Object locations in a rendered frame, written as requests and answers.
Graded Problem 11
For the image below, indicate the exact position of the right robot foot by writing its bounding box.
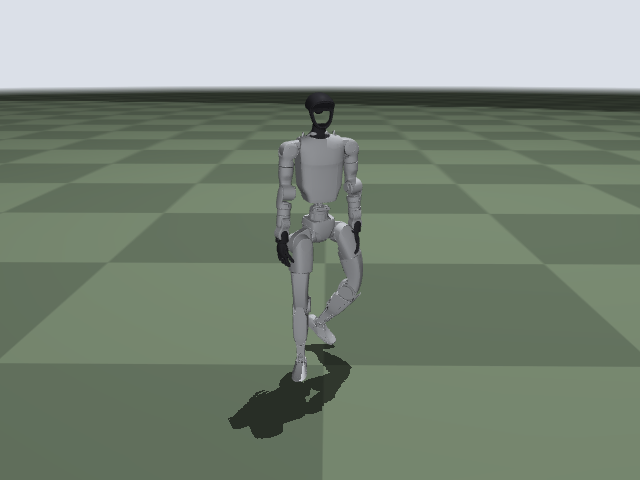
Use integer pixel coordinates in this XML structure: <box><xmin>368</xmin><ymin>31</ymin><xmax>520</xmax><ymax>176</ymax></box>
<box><xmin>292</xmin><ymin>357</ymin><xmax>307</xmax><ymax>382</ymax></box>

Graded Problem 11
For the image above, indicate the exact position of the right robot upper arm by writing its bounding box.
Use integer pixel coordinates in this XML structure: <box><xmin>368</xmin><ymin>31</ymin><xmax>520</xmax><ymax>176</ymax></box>
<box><xmin>278</xmin><ymin>140</ymin><xmax>300</xmax><ymax>201</ymax></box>

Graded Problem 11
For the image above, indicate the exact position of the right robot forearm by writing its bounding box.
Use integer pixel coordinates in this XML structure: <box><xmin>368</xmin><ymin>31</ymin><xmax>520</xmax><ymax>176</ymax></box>
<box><xmin>274</xmin><ymin>186</ymin><xmax>292</xmax><ymax>240</ymax></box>

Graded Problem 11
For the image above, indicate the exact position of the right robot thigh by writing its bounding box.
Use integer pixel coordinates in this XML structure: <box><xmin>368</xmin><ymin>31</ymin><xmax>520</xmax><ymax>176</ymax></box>
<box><xmin>286</xmin><ymin>227</ymin><xmax>313</xmax><ymax>314</ymax></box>

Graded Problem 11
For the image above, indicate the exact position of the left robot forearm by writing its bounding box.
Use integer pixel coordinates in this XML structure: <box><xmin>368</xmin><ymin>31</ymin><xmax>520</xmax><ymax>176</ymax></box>
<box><xmin>346</xmin><ymin>182</ymin><xmax>362</xmax><ymax>229</ymax></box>

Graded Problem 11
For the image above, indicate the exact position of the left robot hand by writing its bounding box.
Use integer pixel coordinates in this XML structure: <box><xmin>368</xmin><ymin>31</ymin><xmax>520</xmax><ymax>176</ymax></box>
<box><xmin>352</xmin><ymin>221</ymin><xmax>361</xmax><ymax>254</ymax></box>

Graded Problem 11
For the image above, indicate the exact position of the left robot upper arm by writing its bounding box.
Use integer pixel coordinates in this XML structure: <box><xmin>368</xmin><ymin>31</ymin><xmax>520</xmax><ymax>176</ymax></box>
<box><xmin>341</xmin><ymin>137</ymin><xmax>362</xmax><ymax>194</ymax></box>

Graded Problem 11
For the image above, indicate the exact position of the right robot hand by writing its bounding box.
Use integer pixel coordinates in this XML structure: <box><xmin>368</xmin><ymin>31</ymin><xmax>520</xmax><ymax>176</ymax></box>
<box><xmin>275</xmin><ymin>231</ymin><xmax>294</xmax><ymax>267</ymax></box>

